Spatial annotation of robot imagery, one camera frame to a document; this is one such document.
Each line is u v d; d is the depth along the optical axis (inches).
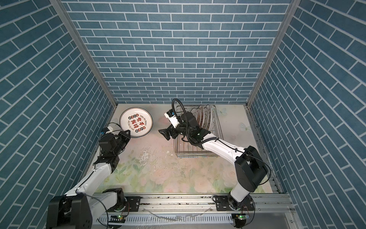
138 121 35.0
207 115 35.8
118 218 28.3
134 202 29.1
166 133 27.0
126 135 30.0
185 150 36.6
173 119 27.1
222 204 28.8
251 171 17.5
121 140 27.9
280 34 31.9
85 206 17.3
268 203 29.7
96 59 36.9
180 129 27.0
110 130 29.9
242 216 27.9
